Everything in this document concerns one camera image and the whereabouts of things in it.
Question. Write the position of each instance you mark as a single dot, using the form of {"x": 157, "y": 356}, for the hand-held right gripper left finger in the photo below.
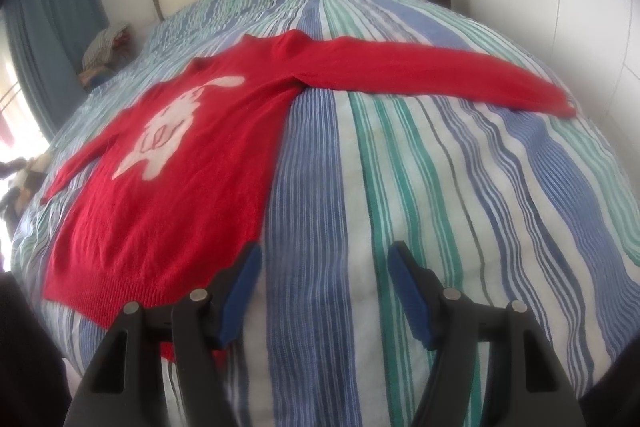
{"x": 240, "y": 297}

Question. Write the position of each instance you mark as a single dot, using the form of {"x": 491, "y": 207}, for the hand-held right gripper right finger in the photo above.
{"x": 415, "y": 299}

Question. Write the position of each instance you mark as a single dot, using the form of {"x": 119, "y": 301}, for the red sweater with white print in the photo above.
{"x": 165, "y": 217}

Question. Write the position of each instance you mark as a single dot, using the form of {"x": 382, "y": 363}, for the pile of clothes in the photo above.
{"x": 105, "y": 49}

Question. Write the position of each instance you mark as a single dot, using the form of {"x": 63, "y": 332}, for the bed with striped cover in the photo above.
{"x": 400, "y": 167}

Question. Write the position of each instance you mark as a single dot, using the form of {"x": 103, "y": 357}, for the window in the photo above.
{"x": 12, "y": 107}

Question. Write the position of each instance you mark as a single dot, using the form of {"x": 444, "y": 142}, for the blue curtain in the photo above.
{"x": 50, "y": 17}

